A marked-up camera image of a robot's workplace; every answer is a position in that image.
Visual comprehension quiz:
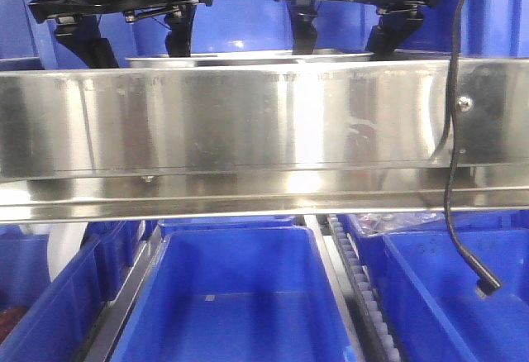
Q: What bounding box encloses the stainless steel shelf rail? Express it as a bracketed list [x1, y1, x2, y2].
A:
[0, 58, 529, 226]

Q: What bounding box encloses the blue rear bin centre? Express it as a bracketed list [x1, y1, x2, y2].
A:
[158, 215, 297, 237]

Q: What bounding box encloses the blue lower bin centre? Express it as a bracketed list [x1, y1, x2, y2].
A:
[112, 226, 360, 361]

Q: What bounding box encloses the blue lower bin left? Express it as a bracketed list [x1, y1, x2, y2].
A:
[1, 221, 141, 361]

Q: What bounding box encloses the white roller conveyor track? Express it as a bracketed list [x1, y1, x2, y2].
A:
[326, 215, 405, 361]

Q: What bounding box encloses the silver metal tray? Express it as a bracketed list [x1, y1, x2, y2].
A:
[126, 49, 372, 69]

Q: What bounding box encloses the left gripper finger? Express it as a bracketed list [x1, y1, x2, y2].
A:
[54, 17, 119, 69]
[164, 4, 196, 57]

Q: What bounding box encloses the screw in steel rail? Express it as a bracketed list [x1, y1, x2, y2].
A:
[455, 96, 474, 112]

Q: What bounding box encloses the blue lower bin right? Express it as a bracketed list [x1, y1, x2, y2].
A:
[338, 211, 528, 361]

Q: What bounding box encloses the blue bin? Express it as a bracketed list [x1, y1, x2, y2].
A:
[338, 211, 528, 361]
[1, 221, 141, 361]
[158, 215, 297, 237]
[112, 226, 360, 361]

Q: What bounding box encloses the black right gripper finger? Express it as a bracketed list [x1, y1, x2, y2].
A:
[287, 0, 318, 55]
[365, 6, 424, 53]

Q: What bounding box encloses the black hanging cable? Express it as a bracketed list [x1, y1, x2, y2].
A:
[442, 0, 504, 296]

